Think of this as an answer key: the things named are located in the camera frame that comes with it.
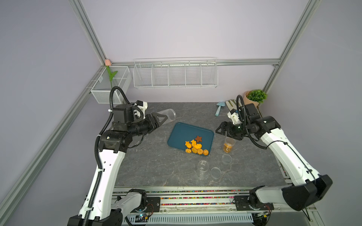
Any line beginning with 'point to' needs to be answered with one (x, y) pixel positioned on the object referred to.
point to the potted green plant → (254, 96)
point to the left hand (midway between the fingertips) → (164, 121)
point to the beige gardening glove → (232, 104)
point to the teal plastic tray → (182, 133)
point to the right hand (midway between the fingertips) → (221, 132)
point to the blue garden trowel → (219, 104)
